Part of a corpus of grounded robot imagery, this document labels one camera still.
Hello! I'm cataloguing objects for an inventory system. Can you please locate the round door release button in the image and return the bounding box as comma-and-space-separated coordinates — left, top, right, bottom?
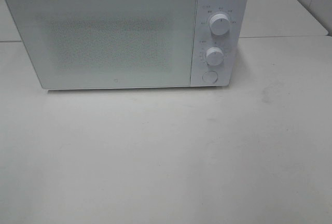
202, 71, 218, 84

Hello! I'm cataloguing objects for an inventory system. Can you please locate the white microwave oven body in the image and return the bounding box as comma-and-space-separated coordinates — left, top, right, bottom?
5, 0, 250, 92

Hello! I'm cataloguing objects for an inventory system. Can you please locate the white timer knob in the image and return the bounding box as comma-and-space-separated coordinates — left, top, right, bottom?
205, 47, 225, 66

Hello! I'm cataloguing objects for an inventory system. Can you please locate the white microwave door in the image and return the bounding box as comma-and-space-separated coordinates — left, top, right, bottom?
6, 0, 196, 89

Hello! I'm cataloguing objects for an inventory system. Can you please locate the upper white power knob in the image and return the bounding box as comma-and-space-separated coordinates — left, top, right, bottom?
209, 12, 230, 36

